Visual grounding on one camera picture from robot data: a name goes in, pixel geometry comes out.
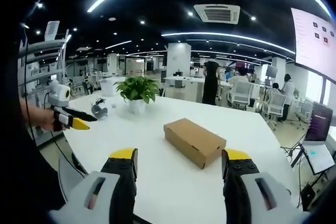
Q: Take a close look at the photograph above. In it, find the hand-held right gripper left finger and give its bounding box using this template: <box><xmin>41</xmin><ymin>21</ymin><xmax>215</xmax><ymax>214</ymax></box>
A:
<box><xmin>49</xmin><ymin>147</ymin><xmax>139</xmax><ymax>224</ymax></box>

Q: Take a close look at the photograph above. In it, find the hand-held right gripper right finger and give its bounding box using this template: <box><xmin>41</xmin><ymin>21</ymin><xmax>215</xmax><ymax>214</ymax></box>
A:
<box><xmin>221</xmin><ymin>148</ymin><xmax>310</xmax><ymax>224</ymax></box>

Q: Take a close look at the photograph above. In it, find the brown cardboard shoe box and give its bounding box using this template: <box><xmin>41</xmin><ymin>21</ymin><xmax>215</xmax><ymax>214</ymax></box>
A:
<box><xmin>163</xmin><ymin>118</ymin><xmax>227</xmax><ymax>170</ymax></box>

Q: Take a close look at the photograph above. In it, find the person's left hand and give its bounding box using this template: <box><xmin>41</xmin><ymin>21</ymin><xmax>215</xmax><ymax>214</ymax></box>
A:
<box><xmin>26</xmin><ymin>102</ymin><xmax>57</xmax><ymax>131</ymax></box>

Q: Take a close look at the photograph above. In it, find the grey tape dispenser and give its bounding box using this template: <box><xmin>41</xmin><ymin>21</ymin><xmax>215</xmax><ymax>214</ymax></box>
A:
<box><xmin>91</xmin><ymin>103</ymin><xmax>109</xmax><ymax>119</ymax></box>

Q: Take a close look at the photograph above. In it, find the white metal shelf rack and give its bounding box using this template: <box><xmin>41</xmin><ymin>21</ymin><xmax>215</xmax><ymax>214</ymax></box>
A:
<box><xmin>17</xmin><ymin>20</ymin><xmax>73</xmax><ymax>104</ymax></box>

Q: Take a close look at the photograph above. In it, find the green potted plant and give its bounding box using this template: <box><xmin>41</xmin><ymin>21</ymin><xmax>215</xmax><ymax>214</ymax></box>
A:
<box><xmin>113</xmin><ymin>75</ymin><xmax>160</xmax><ymax>114</ymax></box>

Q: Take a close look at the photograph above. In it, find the white tablet screen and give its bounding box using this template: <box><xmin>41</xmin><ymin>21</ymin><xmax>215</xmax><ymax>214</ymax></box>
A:
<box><xmin>301</xmin><ymin>143</ymin><xmax>336</xmax><ymax>175</ymax></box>

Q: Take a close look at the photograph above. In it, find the white office chair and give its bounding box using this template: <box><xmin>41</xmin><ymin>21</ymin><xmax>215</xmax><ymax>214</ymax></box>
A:
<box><xmin>227</xmin><ymin>80</ymin><xmax>253</xmax><ymax>111</ymax></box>
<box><xmin>262</xmin><ymin>93</ymin><xmax>288</xmax><ymax>130</ymax></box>

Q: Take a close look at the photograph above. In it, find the open laptop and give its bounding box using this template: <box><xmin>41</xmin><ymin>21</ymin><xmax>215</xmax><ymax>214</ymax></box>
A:
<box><xmin>302</xmin><ymin>103</ymin><xmax>333</xmax><ymax>145</ymax></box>

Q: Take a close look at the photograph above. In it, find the white office desk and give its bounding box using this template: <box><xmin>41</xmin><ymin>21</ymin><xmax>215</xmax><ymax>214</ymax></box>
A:
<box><xmin>162</xmin><ymin>76</ymin><xmax>206</xmax><ymax>103</ymax></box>

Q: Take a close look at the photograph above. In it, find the white square pillar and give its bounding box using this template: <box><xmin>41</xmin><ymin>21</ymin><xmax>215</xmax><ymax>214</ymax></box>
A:
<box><xmin>166</xmin><ymin>42</ymin><xmax>192</xmax><ymax>78</ymax></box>

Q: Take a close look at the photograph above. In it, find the ceiling air conditioner vent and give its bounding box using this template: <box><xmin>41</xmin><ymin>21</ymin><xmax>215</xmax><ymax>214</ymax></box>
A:
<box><xmin>193</xmin><ymin>4</ymin><xmax>241</xmax><ymax>25</ymax></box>

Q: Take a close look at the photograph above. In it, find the large wall screen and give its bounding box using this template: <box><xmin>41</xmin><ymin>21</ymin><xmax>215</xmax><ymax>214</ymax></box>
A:
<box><xmin>290</xmin><ymin>7</ymin><xmax>336</xmax><ymax>83</ymax></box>

